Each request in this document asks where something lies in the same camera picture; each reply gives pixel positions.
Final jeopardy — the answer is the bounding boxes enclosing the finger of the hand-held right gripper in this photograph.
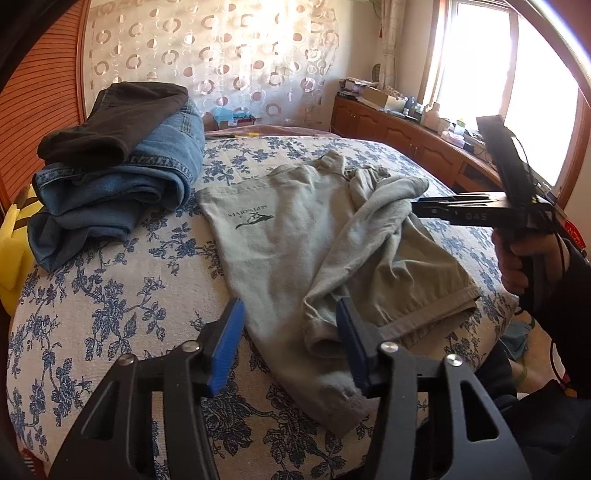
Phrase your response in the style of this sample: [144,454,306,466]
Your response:
[418,194,502,208]
[411,205,504,227]

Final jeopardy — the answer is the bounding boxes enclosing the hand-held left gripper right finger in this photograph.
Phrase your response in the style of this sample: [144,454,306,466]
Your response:
[335,298,532,480]

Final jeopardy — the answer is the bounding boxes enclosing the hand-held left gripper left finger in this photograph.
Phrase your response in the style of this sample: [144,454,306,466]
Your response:
[48,298,247,480]

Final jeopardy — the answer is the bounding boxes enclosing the grey-green t-shirt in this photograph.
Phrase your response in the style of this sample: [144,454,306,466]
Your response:
[196,150,481,439]

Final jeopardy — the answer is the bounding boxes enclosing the person's right forearm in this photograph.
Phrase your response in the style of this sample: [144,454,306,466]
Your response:
[522,240,591,402]

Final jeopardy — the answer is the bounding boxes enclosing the folded dark brown pants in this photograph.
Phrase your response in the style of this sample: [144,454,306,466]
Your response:
[37,82,190,172]

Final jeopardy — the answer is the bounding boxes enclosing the person's right hand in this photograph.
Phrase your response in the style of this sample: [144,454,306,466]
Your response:
[491,228,529,297]

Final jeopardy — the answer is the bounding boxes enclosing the white plastic bottle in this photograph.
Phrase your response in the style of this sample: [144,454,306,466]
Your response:
[421,103,452,133]

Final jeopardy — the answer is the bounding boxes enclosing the wooden cabinet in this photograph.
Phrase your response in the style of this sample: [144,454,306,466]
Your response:
[331,95,509,195]

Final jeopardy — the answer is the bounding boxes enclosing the window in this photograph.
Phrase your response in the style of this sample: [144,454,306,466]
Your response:
[431,0,583,195]

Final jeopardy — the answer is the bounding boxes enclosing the blue floral bed cover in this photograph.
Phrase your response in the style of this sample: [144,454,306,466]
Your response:
[7,134,520,480]

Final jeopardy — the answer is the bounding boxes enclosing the flat cardboard box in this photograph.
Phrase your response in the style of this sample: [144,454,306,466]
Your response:
[358,85,403,112]

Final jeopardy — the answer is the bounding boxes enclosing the beige side curtain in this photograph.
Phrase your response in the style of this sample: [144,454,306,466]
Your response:
[380,0,408,93]

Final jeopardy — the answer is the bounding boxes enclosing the folded blue jeans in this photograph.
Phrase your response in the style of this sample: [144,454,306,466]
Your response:
[28,99,206,273]

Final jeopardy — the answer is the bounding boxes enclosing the pink flowered blanket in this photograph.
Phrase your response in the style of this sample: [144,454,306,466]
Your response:
[205,124,342,139]

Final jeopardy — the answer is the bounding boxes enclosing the person's dark trousers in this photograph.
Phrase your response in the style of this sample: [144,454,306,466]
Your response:
[475,351,591,480]

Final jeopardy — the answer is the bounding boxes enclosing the open cardboard box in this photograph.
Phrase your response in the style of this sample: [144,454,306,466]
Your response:
[202,109,257,133]

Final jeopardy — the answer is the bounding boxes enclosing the yellow pillow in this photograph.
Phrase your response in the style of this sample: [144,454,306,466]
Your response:
[0,185,37,315]

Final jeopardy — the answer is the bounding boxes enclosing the circle pattern curtain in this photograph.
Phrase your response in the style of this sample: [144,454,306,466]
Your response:
[76,0,341,134]

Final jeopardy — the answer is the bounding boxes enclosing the slatted wooden wardrobe door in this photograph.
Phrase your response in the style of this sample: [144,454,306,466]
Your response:
[0,0,92,208]

